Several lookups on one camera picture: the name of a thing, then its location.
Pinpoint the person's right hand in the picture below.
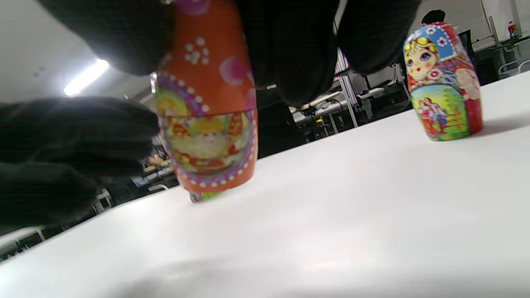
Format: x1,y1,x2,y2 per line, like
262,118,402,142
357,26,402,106
0,0,421,227

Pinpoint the small orange Russian doll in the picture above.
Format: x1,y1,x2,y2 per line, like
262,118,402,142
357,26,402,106
155,0,259,194

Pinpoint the red blue Russian doll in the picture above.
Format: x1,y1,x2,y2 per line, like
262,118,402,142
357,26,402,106
403,22,484,142

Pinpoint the large pink Russian doll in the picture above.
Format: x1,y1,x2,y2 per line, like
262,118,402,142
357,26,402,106
190,191,226,203

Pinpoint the ceiling light tube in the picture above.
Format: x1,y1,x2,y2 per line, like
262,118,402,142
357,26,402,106
63,59,110,97

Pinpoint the white chair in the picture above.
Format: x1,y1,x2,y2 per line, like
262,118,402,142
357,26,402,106
498,59,530,80

